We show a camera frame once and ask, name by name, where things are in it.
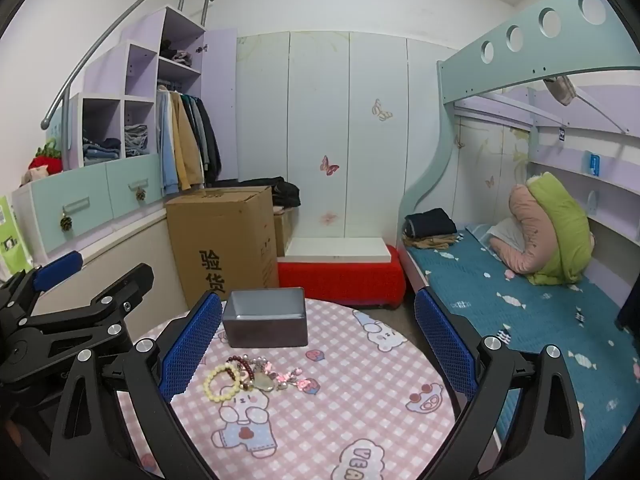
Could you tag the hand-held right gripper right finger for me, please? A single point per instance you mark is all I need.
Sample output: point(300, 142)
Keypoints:
point(445, 345)

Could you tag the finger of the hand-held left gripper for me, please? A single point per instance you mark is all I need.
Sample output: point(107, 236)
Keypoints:
point(60, 265)
point(125, 285)

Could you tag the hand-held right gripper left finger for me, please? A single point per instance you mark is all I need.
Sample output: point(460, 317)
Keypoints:
point(192, 340)

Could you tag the grey metal box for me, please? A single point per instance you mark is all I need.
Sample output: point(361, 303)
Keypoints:
point(265, 327)

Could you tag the pale green pendant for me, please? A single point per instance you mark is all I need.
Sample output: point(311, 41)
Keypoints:
point(263, 382)

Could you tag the beige low cabinet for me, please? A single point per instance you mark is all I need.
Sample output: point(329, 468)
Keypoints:
point(125, 245)

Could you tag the pine cone drawer knob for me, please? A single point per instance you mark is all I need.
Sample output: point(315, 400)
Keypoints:
point(141, 193)
point(65, 222)

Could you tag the green bag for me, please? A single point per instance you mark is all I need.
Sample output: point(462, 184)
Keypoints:
point(12, 240)

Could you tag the teal printed bed sheet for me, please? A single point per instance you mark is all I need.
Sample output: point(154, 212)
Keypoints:
point(500, 305)

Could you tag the teal drawer cabinet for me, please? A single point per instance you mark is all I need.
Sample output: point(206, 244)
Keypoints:
point(90, 195)

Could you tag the large cardboard box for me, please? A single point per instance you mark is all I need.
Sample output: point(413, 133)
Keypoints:
point(220, 240)

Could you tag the strawberry plush toy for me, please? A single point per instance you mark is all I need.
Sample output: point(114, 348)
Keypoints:
point(46, 157)

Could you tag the folded blue jeans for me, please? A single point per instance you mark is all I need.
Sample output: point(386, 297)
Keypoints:
point(102, 150)

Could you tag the white pillow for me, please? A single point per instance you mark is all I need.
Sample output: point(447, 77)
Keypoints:
point(502, 235)

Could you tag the red storage box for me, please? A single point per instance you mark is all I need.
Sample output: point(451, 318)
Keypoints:
point(340, 277)

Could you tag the light blue hanging shirt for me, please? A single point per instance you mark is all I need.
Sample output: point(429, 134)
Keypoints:
point(167, 160)

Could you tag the pink checked tablecloth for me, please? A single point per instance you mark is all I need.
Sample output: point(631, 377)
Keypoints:
point(325, 410)

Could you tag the white board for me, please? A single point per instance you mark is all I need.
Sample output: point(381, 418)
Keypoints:
point(337, 250)

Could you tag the folded grey clothes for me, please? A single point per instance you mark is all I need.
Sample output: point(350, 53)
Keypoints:
point(136, 140)

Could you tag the pink quilt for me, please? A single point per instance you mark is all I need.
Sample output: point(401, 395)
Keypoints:
point(525, 220)

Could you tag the tan hanging coat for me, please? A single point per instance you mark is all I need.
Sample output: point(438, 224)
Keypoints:
point(189, 150)

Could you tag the green quilt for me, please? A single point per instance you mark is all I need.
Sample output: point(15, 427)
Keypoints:
point(562, 225)

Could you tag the dark hanging jacket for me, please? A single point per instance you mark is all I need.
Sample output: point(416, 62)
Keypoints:
point(211, 140)

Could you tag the faint pink butterfly sticker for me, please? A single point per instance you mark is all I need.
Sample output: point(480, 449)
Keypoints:
point(328, 217)

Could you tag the black bag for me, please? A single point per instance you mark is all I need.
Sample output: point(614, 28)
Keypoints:
point(286, 192)

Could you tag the dark cloth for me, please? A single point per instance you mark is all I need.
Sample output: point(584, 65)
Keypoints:
point(629, 305)

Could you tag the purple stair shelf unit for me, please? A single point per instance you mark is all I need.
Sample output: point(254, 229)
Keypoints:
point(140, 65)

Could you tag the grey metal handrail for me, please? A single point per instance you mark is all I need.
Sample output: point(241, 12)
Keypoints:
point(100, 40)

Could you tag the small blue box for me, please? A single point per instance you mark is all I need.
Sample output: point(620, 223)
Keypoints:
point(595, 164)

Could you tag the dark clothes on shelf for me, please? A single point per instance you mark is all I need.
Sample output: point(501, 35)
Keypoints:
point(177, 55)

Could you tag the beige butterfly sticker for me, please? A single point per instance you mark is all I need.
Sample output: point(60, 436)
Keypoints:
point(381, 109)

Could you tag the white wardrobe doors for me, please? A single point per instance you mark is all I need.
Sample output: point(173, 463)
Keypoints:
point(320, 110)

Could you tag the grey hanging bag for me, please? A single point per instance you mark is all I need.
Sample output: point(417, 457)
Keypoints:
point(560, 90)

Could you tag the teal bunk bed frame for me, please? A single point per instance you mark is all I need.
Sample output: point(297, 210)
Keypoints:
point(500, 55)

